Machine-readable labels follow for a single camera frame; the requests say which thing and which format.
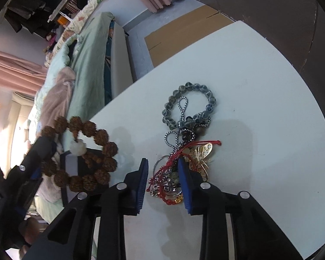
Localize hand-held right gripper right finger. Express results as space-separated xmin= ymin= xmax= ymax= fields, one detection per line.
xmin=177 ymin=158 xmax=306 ymax=260

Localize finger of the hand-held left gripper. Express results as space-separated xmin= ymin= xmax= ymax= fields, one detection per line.
xmin=19 ymin=136 xmax=58 ymax=181

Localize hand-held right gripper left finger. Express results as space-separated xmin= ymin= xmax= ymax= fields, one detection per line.
xmin=24 ymin=158 xmax=149 ymax=260

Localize pale green bead bracelet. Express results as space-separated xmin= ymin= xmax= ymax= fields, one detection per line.
xmin=166 ymin=147 xmax=199 ymax=193

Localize red amber bead bracelet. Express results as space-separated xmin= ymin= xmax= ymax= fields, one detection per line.
xmin=162 ymin=192 xmax=185 ymax=207

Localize black jewelry box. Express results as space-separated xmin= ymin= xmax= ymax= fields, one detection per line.
xmin=60 ymin=148 xmax=109 ymax=207

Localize gold butterfly brooch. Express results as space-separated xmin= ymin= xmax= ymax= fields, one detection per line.
xmin=188 ymin=143 xmax=215 ymax=181

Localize brown seed bead bracelet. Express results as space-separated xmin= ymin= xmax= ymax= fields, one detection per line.
xmin=41 ymin=116 xmax=119 ymax=195

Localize red string bracelet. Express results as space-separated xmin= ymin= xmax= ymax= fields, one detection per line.
xmin=149 ymin=140 xmax=223 ymax=196

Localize grey stone bead bracelet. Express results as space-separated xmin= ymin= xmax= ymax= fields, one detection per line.
xmin=162 ymin=81 xmax=216 ymax=131

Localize person's left hand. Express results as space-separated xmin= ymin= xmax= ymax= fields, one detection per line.
xmin=18 ymin=217 xmax=42 ymax=247

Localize pink floral blanket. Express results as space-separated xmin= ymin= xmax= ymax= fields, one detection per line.
xmin=40 ymin=66 xmax=77 ymax=132

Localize light green quilt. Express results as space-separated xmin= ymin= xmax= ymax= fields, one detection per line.
xmin=26 ymin=32 xmax=85 ymax=141

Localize hanging dark clothes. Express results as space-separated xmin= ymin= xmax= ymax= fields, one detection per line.
xmin=4 ymin=0 xmax=52 ymax=34

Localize small white folding table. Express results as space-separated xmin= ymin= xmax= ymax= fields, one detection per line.
xmin=47 ymin=0 xmax=80 ymax=23

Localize flat cardboard sheet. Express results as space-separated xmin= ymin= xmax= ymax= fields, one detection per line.
xmin=144 ymin=5 xmax=235 ymax=68

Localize cream floral quilt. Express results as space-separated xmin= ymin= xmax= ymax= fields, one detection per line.
xmin=43 ymin=0 xmax=126 ymax=68

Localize grey bed frame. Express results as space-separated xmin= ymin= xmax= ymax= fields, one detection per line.
xmin=109 ymin=23 xmax=138 ymax=106

